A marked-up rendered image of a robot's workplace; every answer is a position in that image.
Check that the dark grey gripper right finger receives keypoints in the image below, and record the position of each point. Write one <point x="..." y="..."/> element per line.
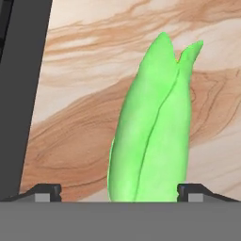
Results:
<point x="191" y="191"/>

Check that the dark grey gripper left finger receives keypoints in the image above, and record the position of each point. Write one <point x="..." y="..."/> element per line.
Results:
<point x="47" y="191"/>

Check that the green corn in husk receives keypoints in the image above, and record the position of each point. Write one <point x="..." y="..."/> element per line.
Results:
<point x="153" y="125"/>

